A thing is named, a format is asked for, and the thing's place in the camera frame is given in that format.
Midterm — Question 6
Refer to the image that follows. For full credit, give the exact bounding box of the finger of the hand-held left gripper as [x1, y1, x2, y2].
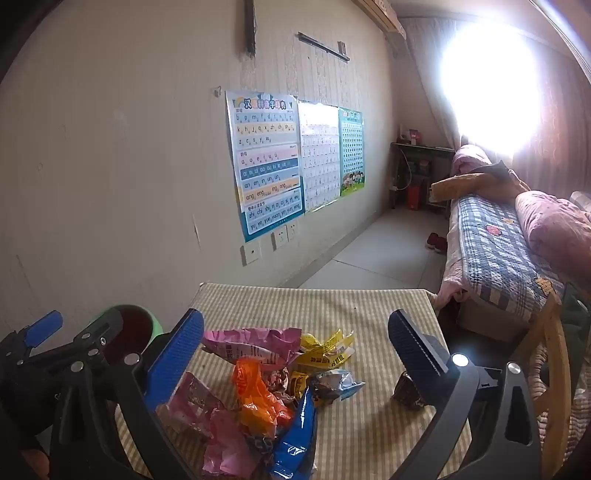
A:
[28, 310, 124, 384]
[0, 311, 64, 369]

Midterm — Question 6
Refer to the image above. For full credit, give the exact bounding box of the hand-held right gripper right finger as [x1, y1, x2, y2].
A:
[387, 309, 543, 480]

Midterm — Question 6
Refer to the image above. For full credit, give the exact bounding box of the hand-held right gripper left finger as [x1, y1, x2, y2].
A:
[50, 308, 205, 480]

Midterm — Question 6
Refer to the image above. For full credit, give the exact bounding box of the green rimmed red trash bin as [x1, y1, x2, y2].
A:
[85, 305, 164, 370]

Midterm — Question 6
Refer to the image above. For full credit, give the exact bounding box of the pink white snack wrapper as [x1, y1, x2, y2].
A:
[164, 371, 227, 439]

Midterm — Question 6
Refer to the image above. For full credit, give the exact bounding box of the torn yellow packet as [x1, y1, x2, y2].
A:
[295, 329, 356, 370]

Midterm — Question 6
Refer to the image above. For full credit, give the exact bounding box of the brown snack wrapper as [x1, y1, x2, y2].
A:
[392, 370, 428, 409]

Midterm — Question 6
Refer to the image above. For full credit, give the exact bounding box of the large magenta snack wrapper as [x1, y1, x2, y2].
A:
[201, 327, 303, 370]

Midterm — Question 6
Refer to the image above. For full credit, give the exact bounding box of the bed with pink sheet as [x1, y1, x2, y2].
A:
[436, 194, 568, 342]

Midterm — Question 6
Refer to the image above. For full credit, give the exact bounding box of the silver blue foil wrapper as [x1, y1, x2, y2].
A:
[309, 369, 365, 407]

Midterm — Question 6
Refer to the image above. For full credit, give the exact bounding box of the orange snack wrapper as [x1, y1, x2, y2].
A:
[231, 357, 296, 437]

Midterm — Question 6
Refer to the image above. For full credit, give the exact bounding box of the red white crumpled wrapper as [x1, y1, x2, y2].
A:
[265, 364, 291, 398]

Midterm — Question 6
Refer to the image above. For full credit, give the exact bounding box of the yellow checked tablecloth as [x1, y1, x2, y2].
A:
[115, 282, 472, 480]

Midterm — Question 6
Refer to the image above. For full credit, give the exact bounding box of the crumpled pink wrapper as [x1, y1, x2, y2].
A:
[201, 408, 278, 480]

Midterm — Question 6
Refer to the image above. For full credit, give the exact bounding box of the yellow black lettered wrapper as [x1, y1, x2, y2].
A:
[286, 369, 315, 398]

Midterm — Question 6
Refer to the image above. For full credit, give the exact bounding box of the checked chair cushion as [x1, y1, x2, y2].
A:
[529, 342, 557, 416]

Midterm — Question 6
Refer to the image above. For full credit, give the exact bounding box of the blue checked quilt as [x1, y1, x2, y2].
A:
[455, 194, 566, 319]

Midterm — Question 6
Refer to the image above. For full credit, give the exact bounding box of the wooden chair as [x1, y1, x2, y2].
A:
[508, 291, 583, 462]

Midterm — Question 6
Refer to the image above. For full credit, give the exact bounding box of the blue snack wrapper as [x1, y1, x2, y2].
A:
[268, 385, 319, 480]

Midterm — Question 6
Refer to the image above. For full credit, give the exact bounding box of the green cloth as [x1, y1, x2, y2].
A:
[561, 281, 591, 361]

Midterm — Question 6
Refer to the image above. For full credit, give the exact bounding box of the orange blanket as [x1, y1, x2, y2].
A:
[430, 173, 522, 204]

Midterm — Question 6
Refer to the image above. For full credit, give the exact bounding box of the pink floral blanket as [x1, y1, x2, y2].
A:
[515, 191, 591, 278]

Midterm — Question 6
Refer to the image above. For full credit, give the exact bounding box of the dark garment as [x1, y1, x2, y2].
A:
[480, 161, 514, 183]

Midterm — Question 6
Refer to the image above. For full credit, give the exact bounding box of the pink bedding roll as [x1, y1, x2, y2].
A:
[451, 144, 492, 176]

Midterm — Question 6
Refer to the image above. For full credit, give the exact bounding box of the dark desk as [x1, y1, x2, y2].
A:
[390, 141, 458, 217]

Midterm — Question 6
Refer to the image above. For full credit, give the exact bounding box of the pink patterned curtain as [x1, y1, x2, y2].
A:
[508, 46, 591, 195]

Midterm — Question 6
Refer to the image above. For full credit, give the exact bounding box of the bright window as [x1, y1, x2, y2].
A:
[438, 21, 541, 153]

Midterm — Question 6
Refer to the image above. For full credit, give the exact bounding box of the white cable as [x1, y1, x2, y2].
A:
[399, 150, 413, 191]

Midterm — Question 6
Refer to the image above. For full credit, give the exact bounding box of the blue lettered wall poster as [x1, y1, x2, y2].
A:
[225, 90, 306, 243]

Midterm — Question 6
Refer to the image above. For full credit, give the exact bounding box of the green chart wall poster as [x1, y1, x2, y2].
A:
[338, 107, 366, 198]

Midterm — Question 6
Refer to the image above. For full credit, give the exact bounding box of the white chart wall poster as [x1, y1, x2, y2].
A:
[297, 99, 342, 213]

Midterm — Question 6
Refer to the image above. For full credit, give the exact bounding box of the metal wall rail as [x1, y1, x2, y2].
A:
[298, 31, 350, 62]

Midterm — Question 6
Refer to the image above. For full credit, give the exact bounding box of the wall air conditioner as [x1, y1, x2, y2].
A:
[358, 0, 407, 40]

